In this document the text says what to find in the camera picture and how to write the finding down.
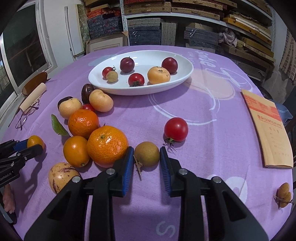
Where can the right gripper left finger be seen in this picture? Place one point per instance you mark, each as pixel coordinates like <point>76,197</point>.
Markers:
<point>65,216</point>

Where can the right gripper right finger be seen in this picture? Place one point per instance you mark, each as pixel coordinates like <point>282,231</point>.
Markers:
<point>228,218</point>

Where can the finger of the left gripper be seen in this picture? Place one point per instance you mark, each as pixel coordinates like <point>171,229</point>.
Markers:
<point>13,146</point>
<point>17,162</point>

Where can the small yellow-orange tomato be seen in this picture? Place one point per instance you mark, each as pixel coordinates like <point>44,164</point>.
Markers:
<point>35,140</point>

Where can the speckled yellow pepino melon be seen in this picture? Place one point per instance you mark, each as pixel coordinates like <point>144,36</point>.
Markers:
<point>60,174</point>

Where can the smooth orange fruit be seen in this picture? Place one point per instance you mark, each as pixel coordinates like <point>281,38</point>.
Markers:
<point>75,151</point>

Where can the yellow pear fruit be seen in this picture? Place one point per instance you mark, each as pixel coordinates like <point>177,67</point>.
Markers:
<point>69,106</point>

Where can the dark purple fruit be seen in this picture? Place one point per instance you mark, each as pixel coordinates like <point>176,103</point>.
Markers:
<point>63,100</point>

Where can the tangerine with leaf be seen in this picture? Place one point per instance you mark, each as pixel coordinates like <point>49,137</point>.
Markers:
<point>81,122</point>

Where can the large orange tangerine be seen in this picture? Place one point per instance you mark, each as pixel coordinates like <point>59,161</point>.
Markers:
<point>106,145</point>

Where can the dark brown plum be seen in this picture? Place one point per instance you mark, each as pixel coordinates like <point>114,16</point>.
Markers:
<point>87,89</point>

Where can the large red tomato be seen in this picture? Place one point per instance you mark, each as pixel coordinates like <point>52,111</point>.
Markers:
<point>175,130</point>

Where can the person's left hand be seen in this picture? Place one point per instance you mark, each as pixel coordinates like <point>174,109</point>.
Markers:
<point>8,199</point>

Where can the purple-framed eyeglasses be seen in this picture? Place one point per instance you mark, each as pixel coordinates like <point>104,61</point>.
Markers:
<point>25,115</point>

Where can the beige rolled glasses case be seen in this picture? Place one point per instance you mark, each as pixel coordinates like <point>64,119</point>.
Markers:
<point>33,96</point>

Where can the longan cluster on branch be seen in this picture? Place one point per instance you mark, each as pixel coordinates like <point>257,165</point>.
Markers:
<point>283,195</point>

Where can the wooden chair left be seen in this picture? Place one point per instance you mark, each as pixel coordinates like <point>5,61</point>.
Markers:
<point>34,83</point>

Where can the orange exercise notebook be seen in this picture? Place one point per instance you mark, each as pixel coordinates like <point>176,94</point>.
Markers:
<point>275,145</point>

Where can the small red cherry tomato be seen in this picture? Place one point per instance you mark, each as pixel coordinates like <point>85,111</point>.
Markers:
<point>88,107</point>

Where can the yellow apricot fruit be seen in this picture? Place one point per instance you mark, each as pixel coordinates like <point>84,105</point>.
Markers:
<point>100,101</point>

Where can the purple tablecloth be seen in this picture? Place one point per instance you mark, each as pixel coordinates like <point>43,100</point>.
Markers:
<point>222,141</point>

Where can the blue folded cloth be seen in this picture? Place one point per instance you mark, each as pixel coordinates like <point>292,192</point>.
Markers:
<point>284,113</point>

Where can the small red tomato plate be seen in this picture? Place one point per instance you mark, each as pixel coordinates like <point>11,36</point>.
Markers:
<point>106,70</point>

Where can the small longan in plate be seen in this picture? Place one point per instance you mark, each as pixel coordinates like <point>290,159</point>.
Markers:
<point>112,76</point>

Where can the red tomato in plate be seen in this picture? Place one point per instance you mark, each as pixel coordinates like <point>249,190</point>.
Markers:
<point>136,80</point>

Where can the dark red plum left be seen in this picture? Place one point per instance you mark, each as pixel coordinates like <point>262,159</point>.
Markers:
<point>127,65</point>

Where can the dark red plum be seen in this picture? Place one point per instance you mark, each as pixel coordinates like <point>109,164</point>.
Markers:
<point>170,64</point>
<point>127,65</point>

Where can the framed picture on floor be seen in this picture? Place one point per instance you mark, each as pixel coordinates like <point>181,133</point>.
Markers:
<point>111,41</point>

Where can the white oval plate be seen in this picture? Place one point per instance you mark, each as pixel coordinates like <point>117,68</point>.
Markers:
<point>144,60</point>

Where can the pale orange persimmon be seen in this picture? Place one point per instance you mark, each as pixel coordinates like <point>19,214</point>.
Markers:
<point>157,75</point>

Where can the dark red plum right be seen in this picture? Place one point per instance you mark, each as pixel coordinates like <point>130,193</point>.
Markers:
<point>170,64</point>

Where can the metal storage shelf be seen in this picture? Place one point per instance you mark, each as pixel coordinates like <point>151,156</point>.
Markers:
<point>240,30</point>

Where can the window with white frame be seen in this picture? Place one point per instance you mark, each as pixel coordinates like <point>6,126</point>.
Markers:
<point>25,50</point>

